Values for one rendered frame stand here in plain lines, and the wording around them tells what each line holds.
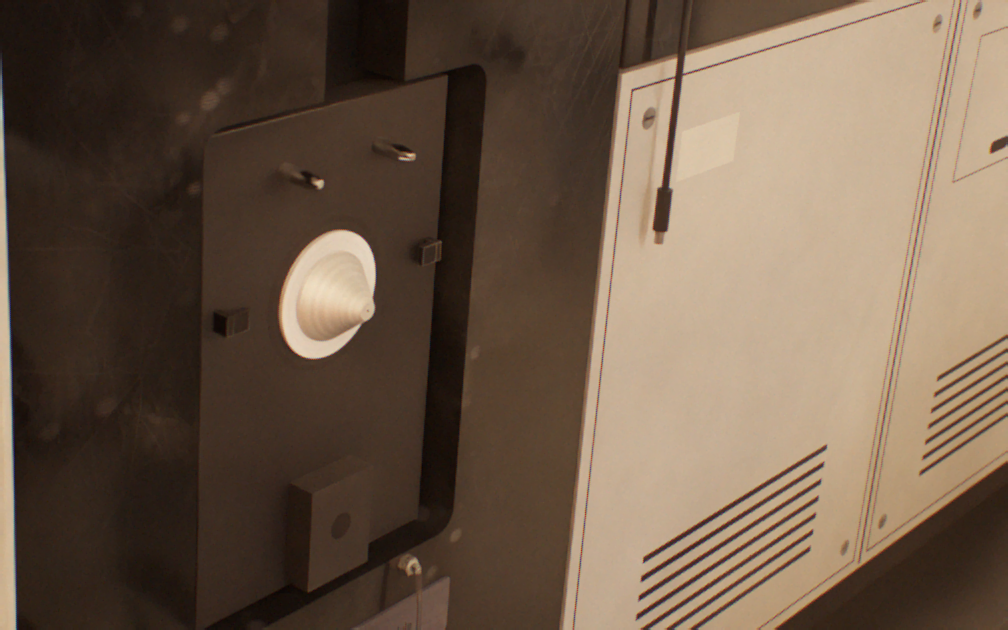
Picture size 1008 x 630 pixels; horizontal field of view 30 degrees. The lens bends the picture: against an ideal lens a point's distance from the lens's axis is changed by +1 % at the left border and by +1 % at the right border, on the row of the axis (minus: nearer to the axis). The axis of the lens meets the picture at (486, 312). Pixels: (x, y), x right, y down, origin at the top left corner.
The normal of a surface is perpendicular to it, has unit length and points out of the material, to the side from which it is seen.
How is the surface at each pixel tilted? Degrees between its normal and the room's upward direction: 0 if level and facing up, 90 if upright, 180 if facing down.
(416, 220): 90
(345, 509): 90
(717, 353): 90
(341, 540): 90
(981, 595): 0
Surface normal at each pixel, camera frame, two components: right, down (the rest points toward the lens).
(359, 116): 0.77, 0.30
